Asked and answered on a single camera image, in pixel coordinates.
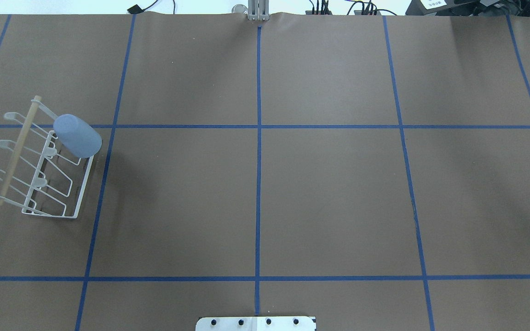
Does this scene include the aluminium camera mast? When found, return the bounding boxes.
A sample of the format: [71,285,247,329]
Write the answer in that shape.
[248,0,271,21]

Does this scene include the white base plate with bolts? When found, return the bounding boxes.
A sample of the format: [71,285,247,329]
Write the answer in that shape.
[195,316,317,331]

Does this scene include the black equipment top right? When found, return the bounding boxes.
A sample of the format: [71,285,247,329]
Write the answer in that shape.
[404,0,530,17]

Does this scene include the white wire cup holder rack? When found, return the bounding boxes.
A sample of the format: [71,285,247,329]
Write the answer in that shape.
[0,96,101,220]

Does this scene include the black cable plugs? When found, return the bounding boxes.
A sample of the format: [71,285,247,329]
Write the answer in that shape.
[304,0,398,16]

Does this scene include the light blue plastic cup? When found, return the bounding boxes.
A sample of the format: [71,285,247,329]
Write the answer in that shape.
[53,114,102,159]

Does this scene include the black connector on cable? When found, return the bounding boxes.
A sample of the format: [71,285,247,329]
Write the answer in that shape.
[127,0,178,15]

